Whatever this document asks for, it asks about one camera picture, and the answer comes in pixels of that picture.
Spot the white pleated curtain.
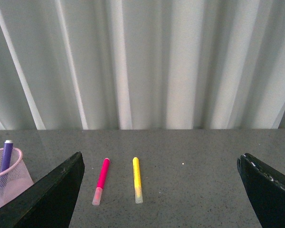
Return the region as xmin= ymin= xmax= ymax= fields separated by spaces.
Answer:
xmin=0 ymin=0 xmax=285 ymax=130

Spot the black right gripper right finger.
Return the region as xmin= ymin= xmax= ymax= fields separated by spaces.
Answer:
xmin=237 ymin=153 xmax=285 ymax=228

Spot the pink marker pen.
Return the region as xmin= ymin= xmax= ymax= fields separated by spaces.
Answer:
xmin=92 ymin=158 xmax=110 ymax=206

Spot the purple marker pen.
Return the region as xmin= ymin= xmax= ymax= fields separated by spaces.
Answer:
xmin=0 ymin=140 xmax=14 ymax=202

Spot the yellow marker pen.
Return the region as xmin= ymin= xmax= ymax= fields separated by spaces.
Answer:
xmin=133 ymin=157 xmax=143 ymax=204

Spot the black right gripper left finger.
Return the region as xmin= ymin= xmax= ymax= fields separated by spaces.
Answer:
xmin=0 ymin=152 xmax=85 ymax=228

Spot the pink mesh pen cup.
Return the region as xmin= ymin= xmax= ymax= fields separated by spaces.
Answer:
xmin=0 ymin=148 xmax=34 ymax=208

